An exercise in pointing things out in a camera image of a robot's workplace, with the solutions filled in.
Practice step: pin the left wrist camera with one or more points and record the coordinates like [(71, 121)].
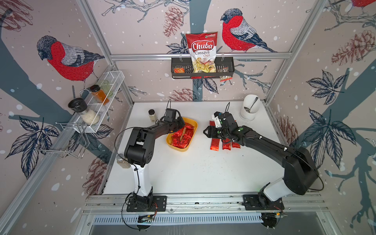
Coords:
[(171, 115)]

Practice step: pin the Chuba cassava chips bag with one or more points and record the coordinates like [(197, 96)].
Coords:
[(202, 49)]

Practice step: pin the white utensil cup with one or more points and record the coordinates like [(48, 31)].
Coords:
[(247, 102)]

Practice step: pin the metal spoon in cup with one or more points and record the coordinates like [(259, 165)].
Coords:
[(249, 109)]

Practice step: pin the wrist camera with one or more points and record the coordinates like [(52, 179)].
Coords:
[(217, 117), (171, 115)]

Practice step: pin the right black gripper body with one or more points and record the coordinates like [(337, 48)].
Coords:
[(222, 133)]

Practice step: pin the white wire wall shelf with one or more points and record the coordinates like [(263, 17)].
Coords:
[(110, 83)]

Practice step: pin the black lid rice jar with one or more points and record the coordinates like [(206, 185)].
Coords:
[(87, 115)]

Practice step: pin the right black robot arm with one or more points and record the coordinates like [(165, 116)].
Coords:
[(300, 171)]

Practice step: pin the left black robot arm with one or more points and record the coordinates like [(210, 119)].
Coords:
[(140, 149)]

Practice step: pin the small spice jar on table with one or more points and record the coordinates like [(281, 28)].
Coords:
[(152, 115)]

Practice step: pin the black wire wall basket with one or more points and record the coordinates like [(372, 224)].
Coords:
[(184, 68)]

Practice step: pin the glass jar by wall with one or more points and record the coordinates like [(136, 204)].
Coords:
[(122, 162)]

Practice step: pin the red tea bags pile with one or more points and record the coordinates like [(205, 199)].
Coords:
[(183, 137)]

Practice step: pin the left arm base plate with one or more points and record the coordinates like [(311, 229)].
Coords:
[(146, 204)]

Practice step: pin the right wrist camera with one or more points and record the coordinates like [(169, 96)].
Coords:
[(217, 117)]

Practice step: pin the yellow plastic storage box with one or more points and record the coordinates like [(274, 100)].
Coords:
[(187, 120)]

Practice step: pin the orange spice jar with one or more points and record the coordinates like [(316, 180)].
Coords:
[(99, 94)]

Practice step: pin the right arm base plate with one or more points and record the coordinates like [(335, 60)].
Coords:
[(255, 202)]

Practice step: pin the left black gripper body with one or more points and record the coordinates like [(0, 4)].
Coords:
[(177, 124)]

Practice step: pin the chrome wire rack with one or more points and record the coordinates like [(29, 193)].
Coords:
[(72, 141)]

